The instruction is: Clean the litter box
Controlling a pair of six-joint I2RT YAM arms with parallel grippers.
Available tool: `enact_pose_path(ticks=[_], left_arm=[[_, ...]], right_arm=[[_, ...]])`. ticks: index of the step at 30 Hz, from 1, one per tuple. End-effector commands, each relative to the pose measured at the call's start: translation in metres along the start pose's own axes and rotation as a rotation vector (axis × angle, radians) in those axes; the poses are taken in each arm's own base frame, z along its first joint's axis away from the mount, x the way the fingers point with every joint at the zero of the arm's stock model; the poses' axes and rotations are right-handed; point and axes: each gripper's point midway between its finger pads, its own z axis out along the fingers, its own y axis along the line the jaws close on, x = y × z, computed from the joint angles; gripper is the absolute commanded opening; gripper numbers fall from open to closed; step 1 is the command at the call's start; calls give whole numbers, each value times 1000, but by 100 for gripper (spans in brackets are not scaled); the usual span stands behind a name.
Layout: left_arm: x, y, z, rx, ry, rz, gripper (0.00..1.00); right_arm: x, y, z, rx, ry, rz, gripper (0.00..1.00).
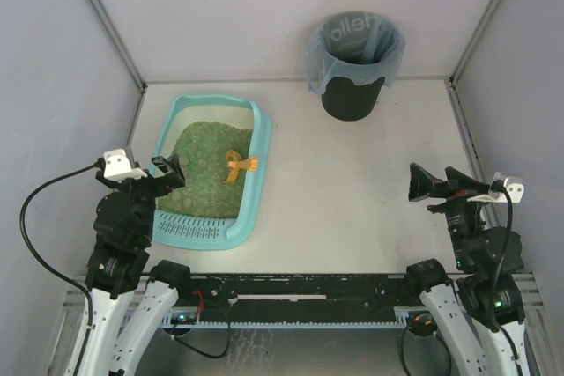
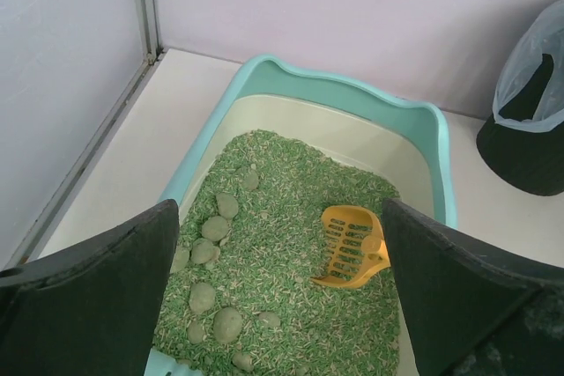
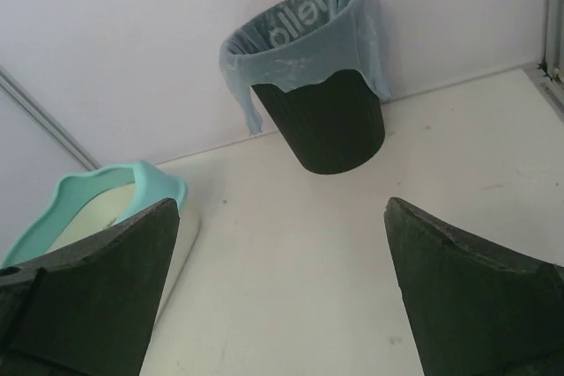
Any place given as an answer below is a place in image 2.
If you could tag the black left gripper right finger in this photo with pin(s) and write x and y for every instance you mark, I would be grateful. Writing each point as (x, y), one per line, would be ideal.
(471, 308)

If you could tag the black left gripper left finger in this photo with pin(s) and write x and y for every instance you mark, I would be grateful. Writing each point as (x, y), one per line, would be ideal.
(91, 308)

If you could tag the orange litter scoop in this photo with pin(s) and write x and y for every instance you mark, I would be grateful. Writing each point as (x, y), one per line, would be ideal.
(356, 247)

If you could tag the teal cat litter box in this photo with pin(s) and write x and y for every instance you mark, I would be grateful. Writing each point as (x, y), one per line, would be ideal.
(356, 125)

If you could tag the green litter pellets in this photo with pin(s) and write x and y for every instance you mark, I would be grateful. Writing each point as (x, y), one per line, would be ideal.
(276, 243)

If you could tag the black trash bin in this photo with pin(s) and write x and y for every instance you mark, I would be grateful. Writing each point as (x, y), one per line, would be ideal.
(532, 162)

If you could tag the blue plastic bin liner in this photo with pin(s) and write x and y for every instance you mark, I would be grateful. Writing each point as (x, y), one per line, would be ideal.
(544, 37)

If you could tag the aluminium frame post left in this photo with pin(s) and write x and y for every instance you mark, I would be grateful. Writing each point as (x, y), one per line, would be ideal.
(147, 15)

